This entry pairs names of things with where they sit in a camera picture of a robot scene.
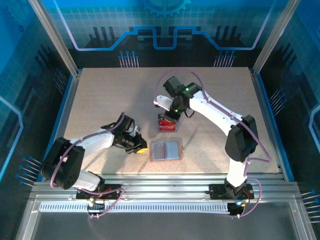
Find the red block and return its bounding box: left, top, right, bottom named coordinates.
left=157, top=114, right=180, bottom=134

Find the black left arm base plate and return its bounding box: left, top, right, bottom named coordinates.
left=75, top=183, right=123, bottom=201

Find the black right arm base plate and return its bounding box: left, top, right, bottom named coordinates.
left=208, top=183, right=255, bottom=200

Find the aluminium front rail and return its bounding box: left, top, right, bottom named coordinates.
left=29, top=173, right=301, bottom=203

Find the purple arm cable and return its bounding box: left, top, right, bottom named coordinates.
left=49, top=111, right=125, bottom=220
left=153, top=68, right=273, bottom=220

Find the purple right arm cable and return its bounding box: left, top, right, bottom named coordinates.
left=153, top=68, right=273, bottom=220

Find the black connector box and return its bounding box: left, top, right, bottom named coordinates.
left=228, top=201, right=245, bottom=216
left=86, top=198, right=106, bottom=213

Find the brown card holder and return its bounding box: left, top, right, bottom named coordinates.
left=148, top=139, right=184, bottom=163

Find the aluminium corner post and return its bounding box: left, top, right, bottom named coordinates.
left=251, top=0, right=302, bottom=76
left=27, top=0, right=82, bottom=77

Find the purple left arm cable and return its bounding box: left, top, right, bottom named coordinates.
left=49, top=111, right=125, bottom=220

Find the white slotted cable duct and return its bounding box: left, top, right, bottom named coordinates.
left=39, top=201, right=231, bottom=214

